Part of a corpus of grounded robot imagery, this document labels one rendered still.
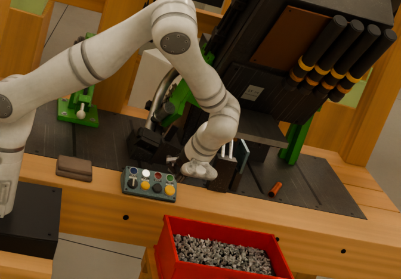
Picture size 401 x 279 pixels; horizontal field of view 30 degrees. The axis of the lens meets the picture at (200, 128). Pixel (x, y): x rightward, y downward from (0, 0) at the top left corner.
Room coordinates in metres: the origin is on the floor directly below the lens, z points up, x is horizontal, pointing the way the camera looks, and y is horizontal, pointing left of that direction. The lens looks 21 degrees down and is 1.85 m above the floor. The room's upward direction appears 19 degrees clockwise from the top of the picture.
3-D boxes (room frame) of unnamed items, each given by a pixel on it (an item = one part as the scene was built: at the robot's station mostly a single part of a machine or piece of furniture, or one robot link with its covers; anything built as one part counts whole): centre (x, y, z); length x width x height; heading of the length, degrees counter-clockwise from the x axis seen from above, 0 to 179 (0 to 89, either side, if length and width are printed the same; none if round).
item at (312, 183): (2.18, -0.01, 0.89); 1.10 x 0.42 x 0.02; 107
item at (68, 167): (1.79, 0.29, 0.91); 0.10 x 0.08 x 0.03; 105
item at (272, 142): (2.10, -0.11, 1.11); 0.39 x 0.16 x 0.03; 17
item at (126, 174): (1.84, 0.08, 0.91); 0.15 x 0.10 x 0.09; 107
